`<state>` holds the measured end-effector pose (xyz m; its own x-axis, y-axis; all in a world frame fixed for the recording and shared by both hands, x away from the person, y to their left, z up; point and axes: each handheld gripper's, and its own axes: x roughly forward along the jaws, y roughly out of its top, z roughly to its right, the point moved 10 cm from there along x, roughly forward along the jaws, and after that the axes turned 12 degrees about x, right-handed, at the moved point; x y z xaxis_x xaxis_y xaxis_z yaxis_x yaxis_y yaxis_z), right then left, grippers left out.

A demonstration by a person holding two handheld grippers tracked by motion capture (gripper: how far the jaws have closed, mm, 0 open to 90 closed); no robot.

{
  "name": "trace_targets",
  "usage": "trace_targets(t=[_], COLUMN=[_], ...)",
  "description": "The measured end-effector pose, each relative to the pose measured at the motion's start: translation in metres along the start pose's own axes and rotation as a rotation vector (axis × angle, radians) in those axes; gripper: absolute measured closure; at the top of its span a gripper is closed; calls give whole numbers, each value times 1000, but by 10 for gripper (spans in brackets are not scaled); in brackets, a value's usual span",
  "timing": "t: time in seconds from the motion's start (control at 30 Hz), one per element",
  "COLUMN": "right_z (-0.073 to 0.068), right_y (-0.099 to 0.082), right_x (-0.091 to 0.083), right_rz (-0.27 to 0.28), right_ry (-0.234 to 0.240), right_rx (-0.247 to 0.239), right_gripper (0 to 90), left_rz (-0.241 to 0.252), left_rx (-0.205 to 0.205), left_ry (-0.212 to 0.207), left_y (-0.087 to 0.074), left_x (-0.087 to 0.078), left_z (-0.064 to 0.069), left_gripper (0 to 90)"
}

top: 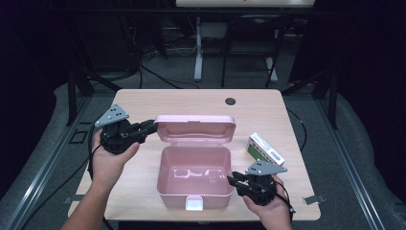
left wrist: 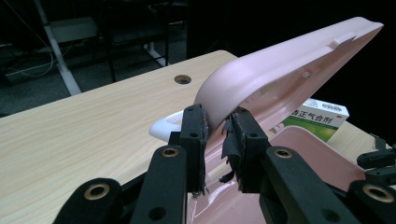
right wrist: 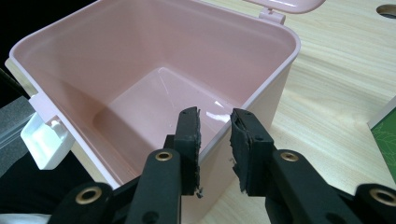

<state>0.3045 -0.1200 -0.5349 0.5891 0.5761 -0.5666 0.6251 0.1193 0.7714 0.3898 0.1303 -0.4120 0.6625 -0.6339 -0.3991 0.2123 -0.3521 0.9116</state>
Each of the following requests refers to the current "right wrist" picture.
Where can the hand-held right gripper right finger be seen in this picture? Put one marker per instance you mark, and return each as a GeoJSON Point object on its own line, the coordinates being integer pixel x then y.
{"type": "Point", "coordinates": [252, 155]}

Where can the green and white carton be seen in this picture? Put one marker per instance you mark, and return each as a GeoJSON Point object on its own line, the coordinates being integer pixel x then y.
{"type": "Point", "coordinates": [386, 140]}

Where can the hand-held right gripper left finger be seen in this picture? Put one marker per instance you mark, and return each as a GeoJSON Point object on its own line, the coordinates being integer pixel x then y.
{"type": "Point", "coordinates": [186, 149]}

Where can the pink plastic storage box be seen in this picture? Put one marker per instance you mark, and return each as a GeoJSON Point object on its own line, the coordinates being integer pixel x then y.
{"type": "Point", "coordinates": [124, 62]}

